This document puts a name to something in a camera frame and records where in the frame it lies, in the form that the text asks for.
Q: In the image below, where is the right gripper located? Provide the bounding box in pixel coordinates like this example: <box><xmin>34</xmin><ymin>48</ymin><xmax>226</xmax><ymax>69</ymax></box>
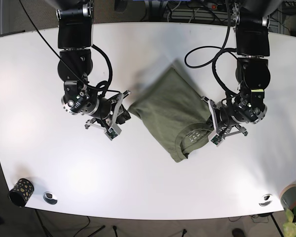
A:
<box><xmin>85</xmin><ymin>90</ymin><xmax>131</xmax><ymax>140</ymax></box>

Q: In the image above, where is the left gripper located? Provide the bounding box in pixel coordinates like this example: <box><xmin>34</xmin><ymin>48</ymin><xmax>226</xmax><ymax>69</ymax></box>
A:
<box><xmin>201</xmin><ymin>94</ymin><xmax>248</xmax><ymax>147</ymax></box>

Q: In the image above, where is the olive green T-shirt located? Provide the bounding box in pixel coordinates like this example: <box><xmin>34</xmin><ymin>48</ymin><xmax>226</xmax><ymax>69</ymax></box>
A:
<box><xmin>128</xmin><ymin>68</ymin><xmax>213</xmax><ymax>162</ymax></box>

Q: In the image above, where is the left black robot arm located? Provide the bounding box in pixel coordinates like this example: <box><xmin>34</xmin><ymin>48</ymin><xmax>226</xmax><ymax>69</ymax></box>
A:
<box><xmin>203</xmin><ymin>0</ymin><xmax>281</xmax><ymax>145</ymax></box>

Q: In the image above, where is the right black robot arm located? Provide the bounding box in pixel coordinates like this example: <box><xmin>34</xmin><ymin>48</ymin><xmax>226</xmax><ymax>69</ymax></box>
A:
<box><xmin>47</xmin><ymin>0</ymin><xmax>131</xmax><ymax>140</ymax></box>

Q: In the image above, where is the grey tape roll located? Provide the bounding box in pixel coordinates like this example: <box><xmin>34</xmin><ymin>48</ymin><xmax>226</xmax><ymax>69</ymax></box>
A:
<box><xmin>280</xmin><ymin>184</ymin><xmax>296</xmax><ymax>211</ymax></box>

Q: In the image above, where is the green potted plant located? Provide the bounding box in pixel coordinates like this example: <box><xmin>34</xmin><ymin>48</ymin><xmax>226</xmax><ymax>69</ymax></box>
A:
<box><xmin>283</xmin><ymin>206</ymin><xmax>296</xmax><ymax>237</ymax></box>

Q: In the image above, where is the black gold-dotted cup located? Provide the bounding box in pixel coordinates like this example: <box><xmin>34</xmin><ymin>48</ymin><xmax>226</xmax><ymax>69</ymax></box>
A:
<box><xmin>8</xmin><ymin>178</ymin><xmax>35</xmax><ymax>207</ymax></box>

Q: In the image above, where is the right table cable grommet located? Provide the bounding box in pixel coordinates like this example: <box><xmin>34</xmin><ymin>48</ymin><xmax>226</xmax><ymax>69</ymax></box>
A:
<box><xmin>259</xmin><ymin>194</ymin><xmax>273</xmax><ymax>207</ymax></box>

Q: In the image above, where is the table cable grommet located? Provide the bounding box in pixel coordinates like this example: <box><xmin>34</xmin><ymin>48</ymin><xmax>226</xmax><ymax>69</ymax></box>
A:
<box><xmin>43</xmin><ymin>192</ymin><xmax>58</xmax><ymax>205</ymax></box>
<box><xmin>259</xmin><ymin>194</ymin><xmax>273</xmax><ymax>207</ymax></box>

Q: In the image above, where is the left table cable grommet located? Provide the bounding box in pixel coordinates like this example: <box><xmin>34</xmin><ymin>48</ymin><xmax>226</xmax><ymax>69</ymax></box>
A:
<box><xmin>43</xmin><ymin>192</ymin><xmax>58</xmax><ymax>205</ymax></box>

